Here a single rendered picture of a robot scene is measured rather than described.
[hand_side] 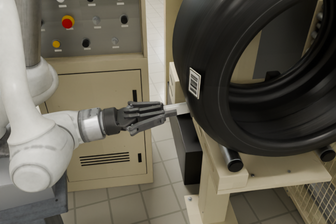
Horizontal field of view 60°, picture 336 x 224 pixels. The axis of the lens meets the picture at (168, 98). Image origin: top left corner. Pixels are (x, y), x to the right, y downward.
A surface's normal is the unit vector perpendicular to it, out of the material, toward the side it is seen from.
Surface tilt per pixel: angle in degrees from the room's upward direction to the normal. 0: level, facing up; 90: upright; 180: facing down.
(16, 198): 90
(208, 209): 90
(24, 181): 82
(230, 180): 90
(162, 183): 0
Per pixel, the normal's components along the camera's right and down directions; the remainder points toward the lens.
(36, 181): 0.12, 0.44
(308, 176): 0.00, -0.82
